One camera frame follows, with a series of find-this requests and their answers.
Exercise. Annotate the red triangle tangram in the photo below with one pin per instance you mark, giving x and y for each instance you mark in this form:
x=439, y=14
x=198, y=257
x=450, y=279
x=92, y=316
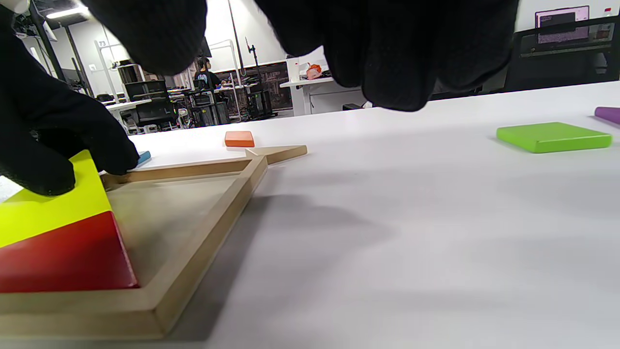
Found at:
x=63, y=261

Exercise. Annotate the blue triangle tangram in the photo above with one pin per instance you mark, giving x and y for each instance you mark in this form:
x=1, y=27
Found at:
x=144, y=157

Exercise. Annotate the purple triangle tangram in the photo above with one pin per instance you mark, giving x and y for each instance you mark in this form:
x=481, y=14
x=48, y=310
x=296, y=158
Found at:
x=610, y=115

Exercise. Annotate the computer monitor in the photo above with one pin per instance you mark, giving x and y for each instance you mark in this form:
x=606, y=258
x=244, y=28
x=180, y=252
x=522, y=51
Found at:
x=562, y=24

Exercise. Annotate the ceiling light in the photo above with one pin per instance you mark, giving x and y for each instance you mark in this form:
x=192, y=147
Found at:
x=68, y=12

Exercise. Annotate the green square tangram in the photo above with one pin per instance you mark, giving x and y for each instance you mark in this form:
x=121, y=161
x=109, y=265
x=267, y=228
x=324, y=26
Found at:
x=552, y=135

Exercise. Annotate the white desk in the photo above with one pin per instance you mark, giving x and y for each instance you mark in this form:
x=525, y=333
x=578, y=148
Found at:
x=334, y=99

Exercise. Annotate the orange bag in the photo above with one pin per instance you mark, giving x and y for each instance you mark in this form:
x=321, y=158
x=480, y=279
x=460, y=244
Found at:
x=314, y=71

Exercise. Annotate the orange parallelogram tangram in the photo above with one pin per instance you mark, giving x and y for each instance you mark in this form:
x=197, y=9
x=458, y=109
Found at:
x=240, y=139

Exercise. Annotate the person's right hand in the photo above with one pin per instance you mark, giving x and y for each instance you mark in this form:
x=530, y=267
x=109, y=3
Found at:
x=397, y=48

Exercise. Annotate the wooden square tray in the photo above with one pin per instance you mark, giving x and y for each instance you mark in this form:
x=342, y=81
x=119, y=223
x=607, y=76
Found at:
x=160, y=218

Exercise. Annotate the yellow triangle tangram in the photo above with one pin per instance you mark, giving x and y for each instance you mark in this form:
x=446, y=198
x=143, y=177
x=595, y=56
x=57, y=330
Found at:
x=58, y=213

